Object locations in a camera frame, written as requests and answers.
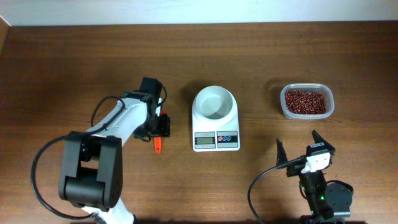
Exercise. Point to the red beans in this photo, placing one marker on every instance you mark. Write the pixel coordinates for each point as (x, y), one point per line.
(305, 102)

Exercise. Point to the white kitchen scale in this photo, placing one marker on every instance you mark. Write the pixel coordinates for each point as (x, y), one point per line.
(214, 137)

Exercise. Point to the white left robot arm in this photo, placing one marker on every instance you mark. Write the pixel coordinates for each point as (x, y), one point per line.
(91, 177)

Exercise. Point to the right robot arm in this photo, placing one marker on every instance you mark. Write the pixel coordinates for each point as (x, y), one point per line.
(329, 201)

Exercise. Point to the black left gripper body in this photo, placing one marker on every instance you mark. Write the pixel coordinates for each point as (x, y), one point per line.
(159, 127)

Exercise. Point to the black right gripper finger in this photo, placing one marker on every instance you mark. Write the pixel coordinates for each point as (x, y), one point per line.
(281, 159)
(317, 138)

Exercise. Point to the clear plastic container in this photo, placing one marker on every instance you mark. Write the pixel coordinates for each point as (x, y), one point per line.
(313, 87)

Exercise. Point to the white bowl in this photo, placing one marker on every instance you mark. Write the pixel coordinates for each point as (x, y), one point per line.
(214, 104)

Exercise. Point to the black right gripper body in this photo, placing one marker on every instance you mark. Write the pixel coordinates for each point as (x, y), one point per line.
(296, 170)

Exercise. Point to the orange measuring scoop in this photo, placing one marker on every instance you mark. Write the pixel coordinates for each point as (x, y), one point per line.
(158, 144)

